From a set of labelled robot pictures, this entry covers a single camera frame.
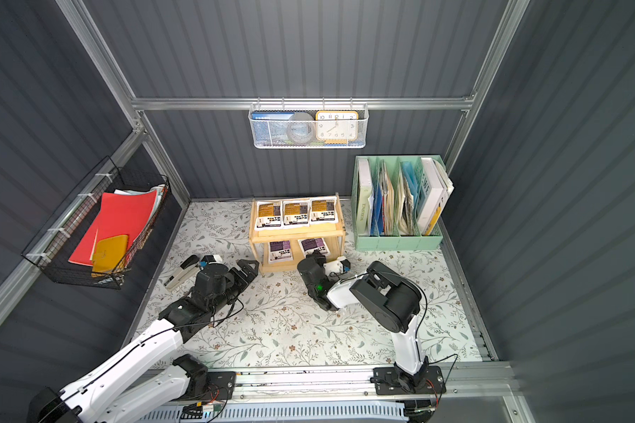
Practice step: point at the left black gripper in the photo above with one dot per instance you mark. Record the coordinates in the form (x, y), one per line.
(235, 275)

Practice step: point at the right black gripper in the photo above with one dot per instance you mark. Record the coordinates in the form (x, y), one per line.
(311, 270)

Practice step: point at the red folder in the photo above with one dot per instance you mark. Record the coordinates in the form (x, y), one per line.
(122, 212)

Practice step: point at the black wire side basket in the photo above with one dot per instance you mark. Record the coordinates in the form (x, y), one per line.
(50, 250)

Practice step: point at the white book left slot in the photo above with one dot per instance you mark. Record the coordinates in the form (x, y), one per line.
(364, 197)

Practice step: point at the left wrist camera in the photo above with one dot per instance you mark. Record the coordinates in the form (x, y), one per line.
(210, 259)

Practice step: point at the white large book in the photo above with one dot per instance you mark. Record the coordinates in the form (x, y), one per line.
(435, 188)

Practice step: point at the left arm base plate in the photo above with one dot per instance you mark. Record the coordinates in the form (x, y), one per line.
(218, 386)

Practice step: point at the grey stapler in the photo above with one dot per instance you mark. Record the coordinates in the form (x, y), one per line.
(187, 269)

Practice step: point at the purple coffee bag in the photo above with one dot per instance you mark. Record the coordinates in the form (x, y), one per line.
(279, 252)
(310, 246)

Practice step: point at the yellow coffee bag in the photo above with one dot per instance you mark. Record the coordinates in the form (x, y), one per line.
(269, 215)
(323, 210)
(296, 212)

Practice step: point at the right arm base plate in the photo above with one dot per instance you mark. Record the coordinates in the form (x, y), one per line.
(391, 381)

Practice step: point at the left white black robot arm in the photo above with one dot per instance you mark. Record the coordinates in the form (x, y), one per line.
(111, 393)

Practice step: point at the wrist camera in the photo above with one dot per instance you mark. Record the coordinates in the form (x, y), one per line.
(210, 259)
(337, 267)

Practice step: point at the wooden two-tier shelf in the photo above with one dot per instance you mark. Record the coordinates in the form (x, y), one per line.
(334, 235)

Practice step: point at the white wire mesh basket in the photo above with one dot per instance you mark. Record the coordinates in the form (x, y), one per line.
(312, 108)

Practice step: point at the yellow analog clock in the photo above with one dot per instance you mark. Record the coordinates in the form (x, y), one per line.
(337, 127)

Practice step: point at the mint green file organizer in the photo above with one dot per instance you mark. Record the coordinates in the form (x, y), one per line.
(393, 220)

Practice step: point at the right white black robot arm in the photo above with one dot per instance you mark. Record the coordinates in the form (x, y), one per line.
(391, 299)

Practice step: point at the yellow notebook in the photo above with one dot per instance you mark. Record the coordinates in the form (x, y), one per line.
(109, 255)

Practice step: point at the blue box in basket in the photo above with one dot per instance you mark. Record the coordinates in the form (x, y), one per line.
(269, 128)

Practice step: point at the grey tape roll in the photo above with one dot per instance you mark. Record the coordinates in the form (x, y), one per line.
(300, 129)

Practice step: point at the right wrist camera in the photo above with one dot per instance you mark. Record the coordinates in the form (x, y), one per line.
(337, 267)

